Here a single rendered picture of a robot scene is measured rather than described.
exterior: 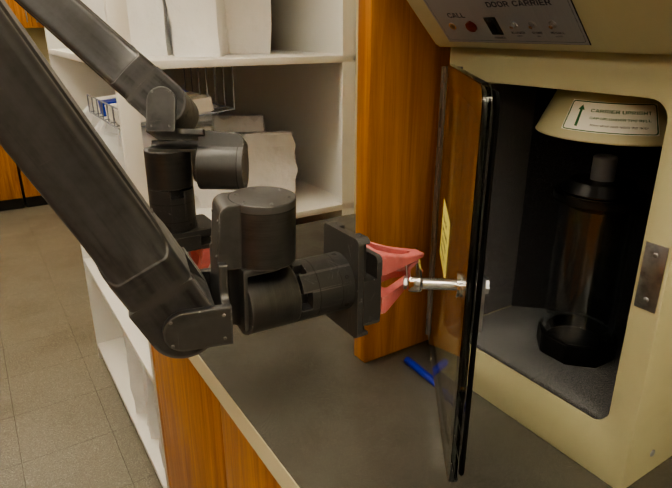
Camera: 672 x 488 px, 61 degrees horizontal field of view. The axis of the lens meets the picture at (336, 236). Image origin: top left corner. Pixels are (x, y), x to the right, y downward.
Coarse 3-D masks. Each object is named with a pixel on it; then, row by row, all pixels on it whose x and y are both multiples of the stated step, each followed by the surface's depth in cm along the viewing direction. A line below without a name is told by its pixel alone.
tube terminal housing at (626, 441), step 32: (480, 64) 69; (512, 64) 65; (544, 64) 62; (576, 64) 58; (608, 64) 56; (640, 64) 53; (640, 96) 54; (640, 256) 57; (640, 320) 58; (480, 352) 79; (640, 352) 58; (480, 384) 80; (512, 384) 75; (640, 384) 59; (512, 416) 76; (544, 416) 71; (576, 416) 67; (608, 416) 63; (640, 416) 61; (576, 448) 68; (608, 448) 64; (640, 448) 63; (608, 480) 65
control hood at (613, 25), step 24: (408, 0) 67; (576, 0) 50; (600, 0) 48; (624, 0) 46; (648, 0) 45; (432, 24) 68; (600, 24) 50; (624, 24) 49; (648, 24) 47; (504, 48) 63; (528, 48) 60; (552, 48) 57; (576, 48) 55; (600, 48) 53; (624, 48) 51; (648, 48) 49
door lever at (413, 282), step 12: (408, 264) 57; (420, 264) 58; (408, 276) 55; (420, 276) 54; (456, 276) 54; (408, 288) 54; (420, 288) 54; (432, 288) 54; (444, 288) 54; (456, 288) 54
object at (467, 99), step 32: (448, 64) 69; (448, 96) 68; (480, 96) 45; (448, 128) 67; (480, 128) 45; (448, 160) 66; (480, 160) 46; (448, 192) 65; (480, 192) 47; (480, 224) 48; (448, 256) 63; (448, 320) 61; (448, 352) 61; (448, 384) 60; (448, 416) 59; (448, 448) 58; (448, 480) 58
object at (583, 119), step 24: (576, 96) 63; (600, 96) 60; (624, 96) 59; (552, 120) 65; (576, 120) 62; (600, 120) 60; (624, 120) 59; (648, 120) 59; (624, 144) 59; (648, 144) 59
